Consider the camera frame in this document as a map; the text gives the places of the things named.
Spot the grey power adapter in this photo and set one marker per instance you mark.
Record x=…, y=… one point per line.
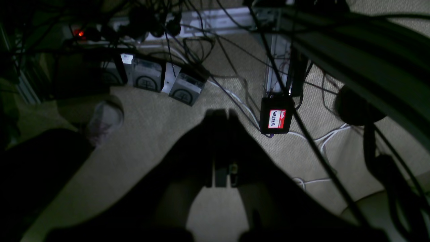
x=147, y=75
x=187, y=87

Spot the white power strip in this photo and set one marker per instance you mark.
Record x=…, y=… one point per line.
x=192, y=22

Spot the grey power adapter right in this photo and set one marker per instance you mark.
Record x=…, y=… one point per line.
x=187, y=87

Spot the grey sneaker shoe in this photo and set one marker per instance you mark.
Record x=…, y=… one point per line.
x=106, y=118

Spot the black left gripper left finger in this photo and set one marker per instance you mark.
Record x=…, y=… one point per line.
x=156, y=209

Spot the black box with red label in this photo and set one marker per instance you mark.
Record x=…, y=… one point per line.
x=276, y=114

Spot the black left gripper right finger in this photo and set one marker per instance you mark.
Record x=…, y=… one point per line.
x=276, y=208

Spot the aluminium table leg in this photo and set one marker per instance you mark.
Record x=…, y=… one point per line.
x=280, y=49

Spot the grey power adapter left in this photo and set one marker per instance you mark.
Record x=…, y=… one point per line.
x=147, y=75

